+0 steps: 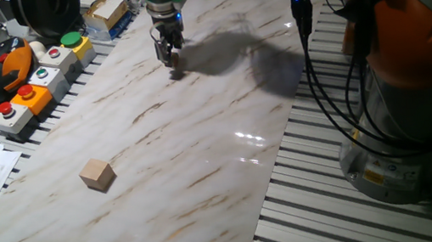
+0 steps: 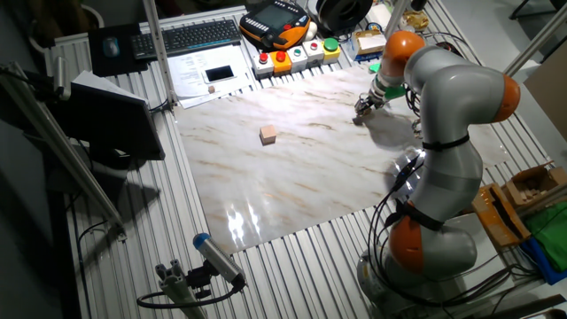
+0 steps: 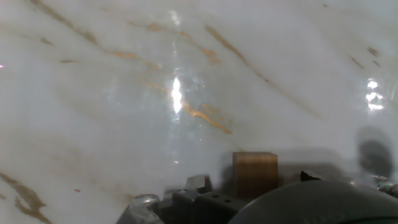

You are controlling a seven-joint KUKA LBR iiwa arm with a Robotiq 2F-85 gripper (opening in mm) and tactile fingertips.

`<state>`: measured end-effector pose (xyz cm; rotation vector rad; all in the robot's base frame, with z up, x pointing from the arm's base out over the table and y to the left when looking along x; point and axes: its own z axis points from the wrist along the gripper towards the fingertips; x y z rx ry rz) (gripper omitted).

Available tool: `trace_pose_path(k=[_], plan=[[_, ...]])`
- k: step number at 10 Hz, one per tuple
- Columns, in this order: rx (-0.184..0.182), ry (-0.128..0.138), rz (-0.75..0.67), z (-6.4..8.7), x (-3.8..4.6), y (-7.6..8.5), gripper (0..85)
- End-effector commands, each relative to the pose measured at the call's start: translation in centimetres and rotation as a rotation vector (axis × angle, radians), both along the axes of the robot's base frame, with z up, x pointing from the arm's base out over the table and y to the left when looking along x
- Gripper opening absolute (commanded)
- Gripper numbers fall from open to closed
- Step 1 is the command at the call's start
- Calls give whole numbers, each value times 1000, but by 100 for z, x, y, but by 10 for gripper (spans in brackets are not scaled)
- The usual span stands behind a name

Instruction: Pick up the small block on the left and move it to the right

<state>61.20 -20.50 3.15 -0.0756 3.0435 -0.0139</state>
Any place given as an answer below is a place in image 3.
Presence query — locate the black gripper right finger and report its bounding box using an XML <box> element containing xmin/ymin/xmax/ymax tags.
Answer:
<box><xmin>300</xmin><ymin>170</ymin><xmax>323</xmax><ymax>182</ymax></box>

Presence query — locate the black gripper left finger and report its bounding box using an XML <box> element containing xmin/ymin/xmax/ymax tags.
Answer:
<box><xmin>172</xmin><ymin>175</ymin><xmax>249</xmax><ymax>224</ymax></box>

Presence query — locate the small wooden cube block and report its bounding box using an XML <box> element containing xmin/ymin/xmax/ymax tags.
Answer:
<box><xmin>232</xmin><ymin>151</ymin><xmax>279</xmax><ymax>199</ymax></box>

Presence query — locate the crinkled clear plastic wrap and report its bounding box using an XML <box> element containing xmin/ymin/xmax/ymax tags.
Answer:
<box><xmin>116</xmin><ymin>194</ymin><xmax>164</xmax><ymax>224</ymax></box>
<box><xmin>371</xmin><ymin>175</ymin><xmax>398</xmax><ymax>198</ymax></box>

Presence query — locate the marble pattern table sheet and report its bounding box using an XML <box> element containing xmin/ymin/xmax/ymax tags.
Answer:
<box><xmin>0</xmin><ymin>0</ymin><xmax>398</xmax><ymax>224</ymax></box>

